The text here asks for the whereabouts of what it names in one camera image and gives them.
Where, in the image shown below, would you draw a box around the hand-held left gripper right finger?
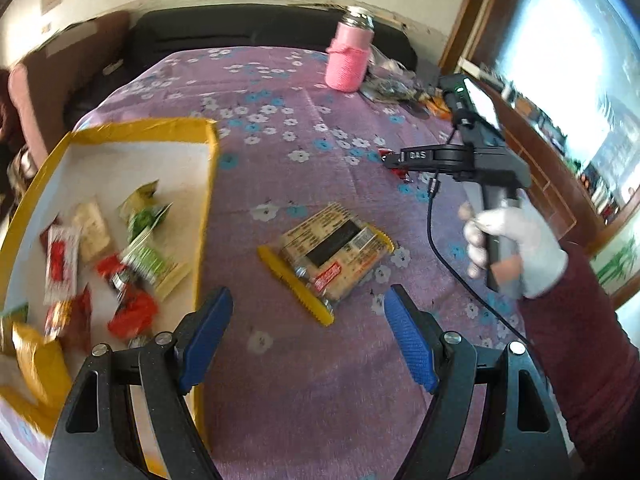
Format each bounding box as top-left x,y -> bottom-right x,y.
384,284 -> 571,480

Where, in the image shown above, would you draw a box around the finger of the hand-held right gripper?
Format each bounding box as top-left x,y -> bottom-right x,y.
382,144 -> 481,181

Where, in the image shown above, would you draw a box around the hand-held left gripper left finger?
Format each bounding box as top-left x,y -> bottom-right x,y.
44,287 -> 235,480

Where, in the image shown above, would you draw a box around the small dark red candy packet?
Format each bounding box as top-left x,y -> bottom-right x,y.
379,147 -> 413,181

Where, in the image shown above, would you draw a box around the green white candy packet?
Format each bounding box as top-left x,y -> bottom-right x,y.
117,180 -> 173,241
120,240 -> 191,303

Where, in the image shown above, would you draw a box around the yellow clear cracker packet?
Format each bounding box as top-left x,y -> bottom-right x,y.
257,202 -> 396,328

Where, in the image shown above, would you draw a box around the beige snack packet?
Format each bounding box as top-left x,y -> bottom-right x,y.
72,200 -> 111,263

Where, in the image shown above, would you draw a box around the white red snack packet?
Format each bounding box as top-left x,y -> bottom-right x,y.
42,225 -> 83,306

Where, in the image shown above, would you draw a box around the plain yellow snack packet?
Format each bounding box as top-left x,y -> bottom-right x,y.
10,322 -> 73,408

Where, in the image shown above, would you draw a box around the yellow-rimmed white box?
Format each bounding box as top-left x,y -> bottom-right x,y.
0,117 -> 221,480

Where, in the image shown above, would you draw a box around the person's right forearm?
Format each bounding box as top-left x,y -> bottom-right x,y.
517,242 -> 640,480

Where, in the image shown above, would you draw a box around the person's right hand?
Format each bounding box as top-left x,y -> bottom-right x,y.
459,201 -> 568,300

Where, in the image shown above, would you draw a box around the grey clutter pile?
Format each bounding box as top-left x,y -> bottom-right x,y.
360,52 -> 436,103

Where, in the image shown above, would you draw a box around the purple floral tablecloth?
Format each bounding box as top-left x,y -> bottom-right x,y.
0,45 -> 576,480

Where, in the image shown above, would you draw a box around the bottle with pink knitted sleeve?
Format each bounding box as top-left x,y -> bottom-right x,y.
325,5 -> 376,93

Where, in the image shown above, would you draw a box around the wooden framed window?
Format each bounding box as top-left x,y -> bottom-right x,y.
440,0 -> 640,306

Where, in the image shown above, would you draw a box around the orange red snack packet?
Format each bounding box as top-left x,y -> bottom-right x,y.
44,285 -> 93,351

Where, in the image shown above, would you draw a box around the black sofa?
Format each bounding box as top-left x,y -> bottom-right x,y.
65,4 -> 418,116

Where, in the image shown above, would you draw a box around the brown cardboard box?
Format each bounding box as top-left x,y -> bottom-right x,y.
9,10 -> 132,161

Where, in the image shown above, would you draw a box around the dark red cloth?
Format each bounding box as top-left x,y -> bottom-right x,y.
0,70 -> 26,161

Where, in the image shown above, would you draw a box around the black cable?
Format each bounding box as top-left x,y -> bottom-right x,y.
425,125 -> 543,361

